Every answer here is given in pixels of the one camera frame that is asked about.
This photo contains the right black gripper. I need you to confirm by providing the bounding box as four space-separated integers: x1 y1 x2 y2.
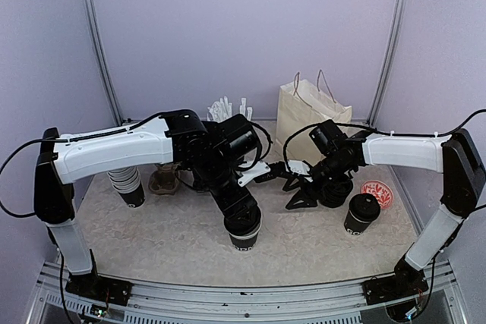
284 152 352 208

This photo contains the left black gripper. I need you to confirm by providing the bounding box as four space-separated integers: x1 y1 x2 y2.
196 149 259 225

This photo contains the black paper coffee cup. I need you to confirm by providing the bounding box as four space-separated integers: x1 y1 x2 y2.
343 193 381 236

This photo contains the black plastic cup lid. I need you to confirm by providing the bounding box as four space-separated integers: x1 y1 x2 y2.
349 193 381 222

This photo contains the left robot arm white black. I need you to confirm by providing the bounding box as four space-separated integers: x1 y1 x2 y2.
34 109 262 297

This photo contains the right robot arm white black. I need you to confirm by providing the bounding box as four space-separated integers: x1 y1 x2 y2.
292 120 485 297

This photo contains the cream paper takeout bag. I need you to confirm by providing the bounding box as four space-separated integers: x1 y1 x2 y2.
276 71 352 149

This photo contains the stack of black lids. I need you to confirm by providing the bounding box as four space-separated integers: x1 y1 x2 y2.
320 180 353 209

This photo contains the brown pulp cup carrier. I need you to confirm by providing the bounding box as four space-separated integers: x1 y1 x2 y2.
148 164 179 195

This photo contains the red patterned white bowl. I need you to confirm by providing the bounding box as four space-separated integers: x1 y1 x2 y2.
360 180 394 209

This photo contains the cup holding white straws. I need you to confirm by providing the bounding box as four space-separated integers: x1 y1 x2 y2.
207 96 253 123

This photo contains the stack of paper cups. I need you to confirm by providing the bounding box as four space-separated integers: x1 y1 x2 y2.
106 166 145 209

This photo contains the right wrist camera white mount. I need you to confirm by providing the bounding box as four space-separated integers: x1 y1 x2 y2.
286 160 311 177

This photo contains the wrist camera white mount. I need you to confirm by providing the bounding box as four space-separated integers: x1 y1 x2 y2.
286 160 311 177
237 161 279 187

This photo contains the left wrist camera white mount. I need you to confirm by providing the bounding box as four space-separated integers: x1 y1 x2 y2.
237 161 279 187

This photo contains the aluminium front frame rail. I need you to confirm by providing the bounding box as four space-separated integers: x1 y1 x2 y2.
21 261 470 323

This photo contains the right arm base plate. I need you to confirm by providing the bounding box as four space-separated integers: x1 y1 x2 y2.
361 275 429 305

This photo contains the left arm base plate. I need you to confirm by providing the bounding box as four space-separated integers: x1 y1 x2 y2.
65 275 133 307

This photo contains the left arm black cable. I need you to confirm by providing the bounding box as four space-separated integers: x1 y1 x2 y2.
0 111 274 219

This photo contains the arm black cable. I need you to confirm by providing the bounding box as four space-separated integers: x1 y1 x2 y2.
282 108 486 165
0 111 274 219

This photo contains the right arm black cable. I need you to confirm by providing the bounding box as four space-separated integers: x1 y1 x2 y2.
282 108 486 165

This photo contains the right aluminium corner post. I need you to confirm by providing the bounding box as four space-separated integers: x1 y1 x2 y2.
368 0 406 125

